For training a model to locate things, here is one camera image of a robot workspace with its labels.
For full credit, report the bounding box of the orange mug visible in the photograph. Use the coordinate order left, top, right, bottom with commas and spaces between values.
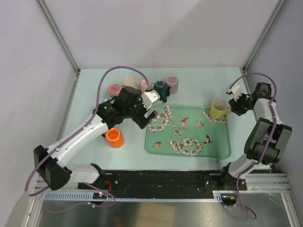
105, 128, 125, 148

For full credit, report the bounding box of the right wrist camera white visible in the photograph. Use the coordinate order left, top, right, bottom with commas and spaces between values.
226, 83, 243, 101

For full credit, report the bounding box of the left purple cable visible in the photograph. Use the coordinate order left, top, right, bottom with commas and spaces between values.
24, 66, 152, 213

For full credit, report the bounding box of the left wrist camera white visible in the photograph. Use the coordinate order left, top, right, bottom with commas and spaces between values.
142, 90, 160, 110

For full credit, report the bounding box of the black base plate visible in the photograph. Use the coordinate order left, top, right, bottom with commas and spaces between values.
93, 170, 247, 199

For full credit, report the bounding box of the dark green mug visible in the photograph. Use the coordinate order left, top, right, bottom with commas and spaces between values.
153, 80, 170, 103

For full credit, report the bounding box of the pink mug left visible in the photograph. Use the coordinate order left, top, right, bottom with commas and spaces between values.
107, 84, 123, 97

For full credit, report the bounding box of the light pink mug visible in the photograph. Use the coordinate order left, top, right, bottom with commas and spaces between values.
139, 80, 153, 93

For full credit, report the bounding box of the yellow mug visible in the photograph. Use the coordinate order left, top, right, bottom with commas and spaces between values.
210, 99, 231, 119

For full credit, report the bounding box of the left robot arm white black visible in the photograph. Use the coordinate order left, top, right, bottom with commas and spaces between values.
34, 87, 160, 191

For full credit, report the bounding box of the green floral tray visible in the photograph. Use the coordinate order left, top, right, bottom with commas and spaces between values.
145, 105, 231, 159

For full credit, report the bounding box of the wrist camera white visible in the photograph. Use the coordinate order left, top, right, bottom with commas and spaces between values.
226, 83, 243, 101
142, 90, 160, 110

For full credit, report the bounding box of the cream floral mug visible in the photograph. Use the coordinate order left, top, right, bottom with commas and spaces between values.
123, 77, 138, 89

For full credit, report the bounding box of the grey cable duct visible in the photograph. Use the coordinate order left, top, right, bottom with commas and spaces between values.
42, 191, 237, 202

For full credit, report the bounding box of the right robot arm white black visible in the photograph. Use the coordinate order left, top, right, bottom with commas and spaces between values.
219, 82, 292, 190

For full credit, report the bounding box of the mauve mug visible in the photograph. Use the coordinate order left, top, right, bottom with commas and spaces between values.
165, 75, 179, 95

